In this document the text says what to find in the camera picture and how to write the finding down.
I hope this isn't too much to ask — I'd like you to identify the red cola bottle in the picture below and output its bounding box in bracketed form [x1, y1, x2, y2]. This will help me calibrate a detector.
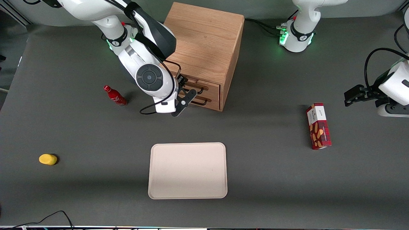
[104, 85, 127, 107]

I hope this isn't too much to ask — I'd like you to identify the black cable at table edge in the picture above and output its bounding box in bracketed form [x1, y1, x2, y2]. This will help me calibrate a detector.
[0, 210, 74, 230]

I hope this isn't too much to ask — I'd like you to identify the wooden drawer cabinet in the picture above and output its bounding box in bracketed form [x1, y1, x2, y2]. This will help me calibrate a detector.
[164, 2, 245, 112]

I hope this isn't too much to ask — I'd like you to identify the black left arm short cable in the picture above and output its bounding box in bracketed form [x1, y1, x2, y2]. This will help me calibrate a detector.
[394, 24, 409, 53]

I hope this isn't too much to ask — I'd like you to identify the aluminium frame rail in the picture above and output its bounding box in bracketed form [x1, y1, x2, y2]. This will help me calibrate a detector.
[0, 0, 33, 26]

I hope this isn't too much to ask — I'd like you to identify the beige plastic tray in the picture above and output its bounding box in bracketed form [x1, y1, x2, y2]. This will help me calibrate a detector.
[148, 142, 228, 200]

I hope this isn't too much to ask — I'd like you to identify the yellow sponge cylinder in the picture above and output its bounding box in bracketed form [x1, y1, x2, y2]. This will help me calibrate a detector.
[39, 154, 58, 166]

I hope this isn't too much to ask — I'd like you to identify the red cookie box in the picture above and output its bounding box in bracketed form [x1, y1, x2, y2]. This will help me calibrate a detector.
[306, 103, 332, 150]

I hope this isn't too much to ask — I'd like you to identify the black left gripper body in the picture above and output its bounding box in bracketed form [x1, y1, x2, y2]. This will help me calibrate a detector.
[363, 84, 390, 108]

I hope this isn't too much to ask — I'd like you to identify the black left base cable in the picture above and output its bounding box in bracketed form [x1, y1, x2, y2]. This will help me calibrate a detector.
[255, 22, 283, 36]
[244, 18, 283, 29]

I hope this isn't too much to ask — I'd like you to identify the black left arm looped cable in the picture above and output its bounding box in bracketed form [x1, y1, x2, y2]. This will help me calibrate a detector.
[364, 48, 409, 90]

